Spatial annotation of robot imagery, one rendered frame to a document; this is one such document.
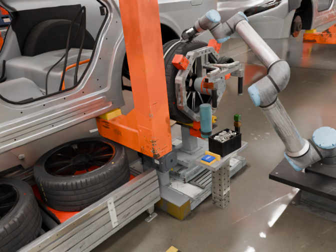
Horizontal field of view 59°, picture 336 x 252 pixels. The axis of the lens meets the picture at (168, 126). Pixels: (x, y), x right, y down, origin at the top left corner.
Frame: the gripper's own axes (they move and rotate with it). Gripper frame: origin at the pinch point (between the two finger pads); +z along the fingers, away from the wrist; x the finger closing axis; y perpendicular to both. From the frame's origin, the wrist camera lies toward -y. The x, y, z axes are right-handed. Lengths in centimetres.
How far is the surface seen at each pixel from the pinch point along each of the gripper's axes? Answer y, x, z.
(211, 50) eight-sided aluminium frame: 13.6, -18.3, -9.0
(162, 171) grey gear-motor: -54, -78, 37
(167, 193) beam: -62, -92, 33
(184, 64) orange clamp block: -18.1, -16.6, -9.7
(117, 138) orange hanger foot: -68, -37, 42
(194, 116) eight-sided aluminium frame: -18, -53, 10
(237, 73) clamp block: 15.9, -42.4, -17.4
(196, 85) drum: -6.3, -34.6, 3.4
